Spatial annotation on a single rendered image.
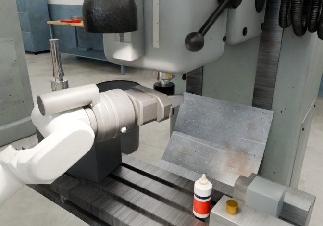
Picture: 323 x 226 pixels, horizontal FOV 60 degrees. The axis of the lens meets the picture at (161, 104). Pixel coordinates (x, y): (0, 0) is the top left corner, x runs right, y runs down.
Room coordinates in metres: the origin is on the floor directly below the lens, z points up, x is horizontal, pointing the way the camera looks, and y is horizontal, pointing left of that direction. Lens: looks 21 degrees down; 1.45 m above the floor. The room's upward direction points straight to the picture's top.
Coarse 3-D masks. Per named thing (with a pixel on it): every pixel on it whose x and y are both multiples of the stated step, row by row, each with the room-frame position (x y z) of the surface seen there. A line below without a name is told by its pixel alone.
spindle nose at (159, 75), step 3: (153, 72) 0.58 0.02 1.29; (156, 72) 0.57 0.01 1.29; (159, 72) 0.56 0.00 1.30; (153, 75) 0.58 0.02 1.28; (156, 75) 0.57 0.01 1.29; (159, 75) 0.56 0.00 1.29; (162, 75) 0.56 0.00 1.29; (165, 75) 0.56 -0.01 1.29; (171, 75) 0.57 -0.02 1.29; (174, 75) 0.58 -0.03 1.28; (156, 78) 0.57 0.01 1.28; (159, 78) 0.56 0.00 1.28; (162, 78) 0.56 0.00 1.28; (165, 78) 0.56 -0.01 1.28; (168, 78) 0.56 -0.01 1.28; (171, 78) 0.57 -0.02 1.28
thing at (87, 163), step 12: (96, 144) 0.66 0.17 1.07; (108, 144) 0.70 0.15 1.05; (120, 144) 0.76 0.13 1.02; (84, 156) 0.67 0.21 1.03; (96, 156) 0.66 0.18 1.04; (108, 156) 0.70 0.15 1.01; (120, 156) 0.75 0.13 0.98; (72, 168) 0.69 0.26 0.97; (84, 168) 0.67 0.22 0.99; (96, 168) 0.65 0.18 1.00; (108, 168) 0.70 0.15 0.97; (96, 180) 0.66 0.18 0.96
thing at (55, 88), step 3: (51, 84) 0.76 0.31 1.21; (66, 84) 0.77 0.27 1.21; (51, 87) 0.76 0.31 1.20; (54, 87) 0.75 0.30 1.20; (57, 87) 0.75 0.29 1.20; (60, 87) 0.75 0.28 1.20; (63, 87) 0.76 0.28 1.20; (66, 87) 0.77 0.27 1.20; (54, 90) 0.76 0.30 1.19; (57, 90) 0.75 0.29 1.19
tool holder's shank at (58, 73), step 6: (54, 42) 0.77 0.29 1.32; (54, 48) 0.77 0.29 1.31; (54, 54) 0.77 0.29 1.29; (60, 54) 0.78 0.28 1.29; (54, 60) 0.76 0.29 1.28; (60, 60) 0.77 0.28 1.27; (54, 66) 0.77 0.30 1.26; (60, 66) 0.77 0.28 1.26; (54, 72) 0.76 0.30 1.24; (60, 72) 0.77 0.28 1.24; (60, 78) 0.77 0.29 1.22
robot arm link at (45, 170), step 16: (64, 128) 0.39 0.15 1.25; (80, 128) 0.40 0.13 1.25; (48, 144) 0.37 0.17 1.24; (64, 144) 0.38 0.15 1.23; (80, 144) 0.40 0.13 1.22; (0, 160) 0.37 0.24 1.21; (16, 160) 0.36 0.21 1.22; (32, 160) 0.35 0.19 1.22; (48, 160) 0.36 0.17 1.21; (64, 160) 0.38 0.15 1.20; (16, 176) 0.36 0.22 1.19; (32, 176) 0.36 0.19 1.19; (48, 176) 0.36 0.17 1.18
